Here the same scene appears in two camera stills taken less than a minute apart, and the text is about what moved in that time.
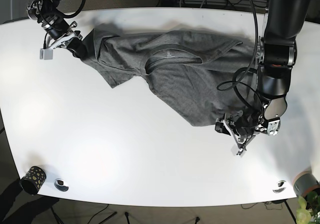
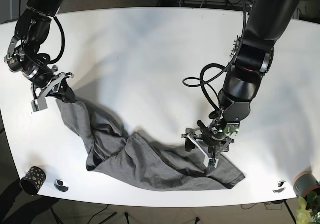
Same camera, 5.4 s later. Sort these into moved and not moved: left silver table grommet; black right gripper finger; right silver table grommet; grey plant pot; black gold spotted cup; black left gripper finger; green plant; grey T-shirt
Moved: black right gripper finger; grey T-shirt; black left gripper finger
Not moved: right silver table grommet; green plant; left silver table grommet; grey plant pot; black gold spotted cup
